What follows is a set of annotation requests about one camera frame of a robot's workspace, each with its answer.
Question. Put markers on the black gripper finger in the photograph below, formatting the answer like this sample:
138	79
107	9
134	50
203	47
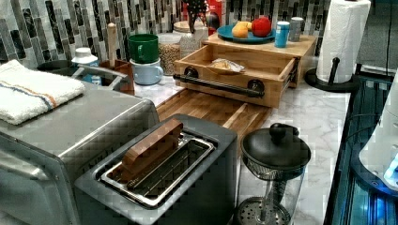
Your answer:
196	9

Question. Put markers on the wooden cutting board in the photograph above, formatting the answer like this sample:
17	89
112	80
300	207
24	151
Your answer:
229	113

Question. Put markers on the red box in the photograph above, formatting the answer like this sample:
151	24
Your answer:
213	14

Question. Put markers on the glass jar wooden lid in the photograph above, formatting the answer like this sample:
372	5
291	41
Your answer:
190	42

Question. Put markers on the teal plate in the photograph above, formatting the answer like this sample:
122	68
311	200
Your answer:
225	33

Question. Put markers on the glass jar of grains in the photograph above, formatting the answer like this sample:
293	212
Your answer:
169	51

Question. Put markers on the orange fruit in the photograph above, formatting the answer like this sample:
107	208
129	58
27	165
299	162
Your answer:
240	31

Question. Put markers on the yellow fruit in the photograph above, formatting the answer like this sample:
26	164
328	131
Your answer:
248	25

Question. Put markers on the wrapped bread in plastic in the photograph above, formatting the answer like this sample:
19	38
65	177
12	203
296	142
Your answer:
225	66

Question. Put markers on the green mug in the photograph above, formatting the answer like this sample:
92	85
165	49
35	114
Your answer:
144	48

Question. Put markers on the red apple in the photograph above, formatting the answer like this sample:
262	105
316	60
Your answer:
261	27

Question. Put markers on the light blue mug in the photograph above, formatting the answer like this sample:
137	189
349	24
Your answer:
147	74

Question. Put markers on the wooden pestle utensil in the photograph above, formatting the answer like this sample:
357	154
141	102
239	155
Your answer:
111	43

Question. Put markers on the wooden drawer box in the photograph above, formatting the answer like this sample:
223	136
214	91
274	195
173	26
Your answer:
277	68

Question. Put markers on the blue can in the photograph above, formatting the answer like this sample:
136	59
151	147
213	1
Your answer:
281	34

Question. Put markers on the brown utensil holder box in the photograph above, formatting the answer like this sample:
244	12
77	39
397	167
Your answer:
126	85

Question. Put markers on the grey can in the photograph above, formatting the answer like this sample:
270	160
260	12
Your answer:
295	29

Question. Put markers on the white cap blue bottle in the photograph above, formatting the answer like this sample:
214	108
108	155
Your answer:
83	56

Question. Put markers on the black paper towel holder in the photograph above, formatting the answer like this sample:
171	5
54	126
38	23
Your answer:
351	86

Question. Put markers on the brown wooden toast block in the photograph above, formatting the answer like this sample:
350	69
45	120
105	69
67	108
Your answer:
151	150

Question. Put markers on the white paper towel roll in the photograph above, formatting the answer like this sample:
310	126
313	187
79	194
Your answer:
342	38

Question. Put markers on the grey two-slot toaster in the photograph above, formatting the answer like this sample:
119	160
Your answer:
196	185

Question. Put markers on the glass french press black lid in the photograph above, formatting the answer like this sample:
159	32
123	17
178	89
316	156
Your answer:
271	170

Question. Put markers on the white striped folded towel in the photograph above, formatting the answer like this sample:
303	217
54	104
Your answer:
27	93

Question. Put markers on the stainless steel toaster oven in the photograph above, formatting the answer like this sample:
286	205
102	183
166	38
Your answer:
42	157

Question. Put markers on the black drawer handle bar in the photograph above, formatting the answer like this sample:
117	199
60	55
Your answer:
254	89

